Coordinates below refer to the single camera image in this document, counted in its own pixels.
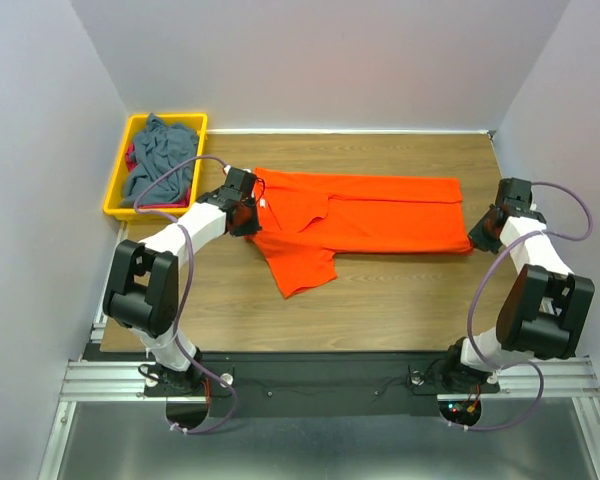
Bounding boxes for yellow plastic bin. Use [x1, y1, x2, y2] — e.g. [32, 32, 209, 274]
[102, 112, 208, 222]

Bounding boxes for aluminium frame rail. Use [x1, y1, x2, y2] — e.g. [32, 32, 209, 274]
[60, 358, 600, 402]

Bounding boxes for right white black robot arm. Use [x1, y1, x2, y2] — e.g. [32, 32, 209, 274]
[440, 178, 595, 391]

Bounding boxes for orange polo shirt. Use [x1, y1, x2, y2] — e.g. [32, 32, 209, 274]
[251, 167, 473, 298]

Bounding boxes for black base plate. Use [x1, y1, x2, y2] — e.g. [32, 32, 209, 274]
[82, 349, 501, 419]

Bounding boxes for grey t shirt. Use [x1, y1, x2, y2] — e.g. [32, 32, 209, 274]
[120, 114, 199, 208]

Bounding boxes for left aluminium side rail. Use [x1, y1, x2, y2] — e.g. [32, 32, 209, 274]
[89, 221, 128, 344]

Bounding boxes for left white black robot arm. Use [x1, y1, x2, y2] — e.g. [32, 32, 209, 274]
[102, 166, 260, 394]

